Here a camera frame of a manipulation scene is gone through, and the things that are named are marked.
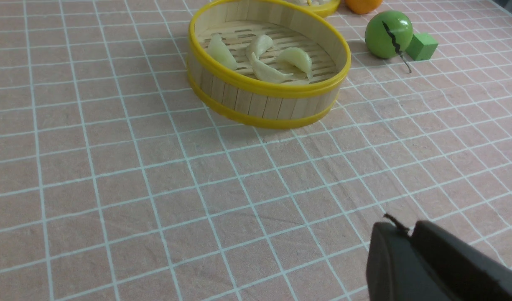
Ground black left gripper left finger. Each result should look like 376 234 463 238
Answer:
366 214 469 301

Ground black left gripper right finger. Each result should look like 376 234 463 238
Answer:
411 220 512 301

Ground greenish dumpling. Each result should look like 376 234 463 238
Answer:
275 47 313 80

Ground pale dumpling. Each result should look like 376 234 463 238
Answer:
249 53 294 84
207 33 237 71
245 34 274 60

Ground bamboo steamer tray yellow rims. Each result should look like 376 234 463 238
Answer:
186 0 352 129

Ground woven steamer lid yellow rim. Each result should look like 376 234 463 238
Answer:
287 0 342 18

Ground green cube block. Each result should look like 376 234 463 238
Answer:
405 33 439 61

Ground green toy watermelon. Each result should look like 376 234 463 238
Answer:
364 10 414 73

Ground orange yellow toy pear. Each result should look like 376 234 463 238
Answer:
344 0 383 15

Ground pink checkered tablecloth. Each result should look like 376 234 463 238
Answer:
0 0 512 301

